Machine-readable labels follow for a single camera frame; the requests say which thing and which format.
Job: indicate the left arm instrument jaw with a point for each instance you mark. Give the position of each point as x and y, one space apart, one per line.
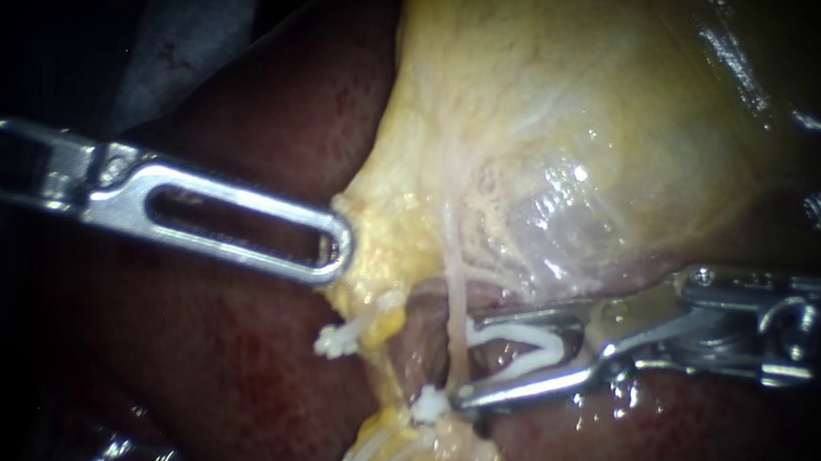
247 203

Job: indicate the right arm instrument jaw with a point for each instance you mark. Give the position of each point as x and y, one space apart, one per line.
538 318
531 389

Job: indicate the left arm instrument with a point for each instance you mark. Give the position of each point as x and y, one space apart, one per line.
47 165

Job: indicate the right arm instrument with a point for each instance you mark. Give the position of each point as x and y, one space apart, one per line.
717 328

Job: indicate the gallbladder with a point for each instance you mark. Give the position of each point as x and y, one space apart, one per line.
541 122

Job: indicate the thin tube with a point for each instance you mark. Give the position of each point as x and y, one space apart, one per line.
458 295

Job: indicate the dark red liver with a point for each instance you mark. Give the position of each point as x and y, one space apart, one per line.
239 365

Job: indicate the white cloth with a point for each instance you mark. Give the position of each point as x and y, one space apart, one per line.
181 35

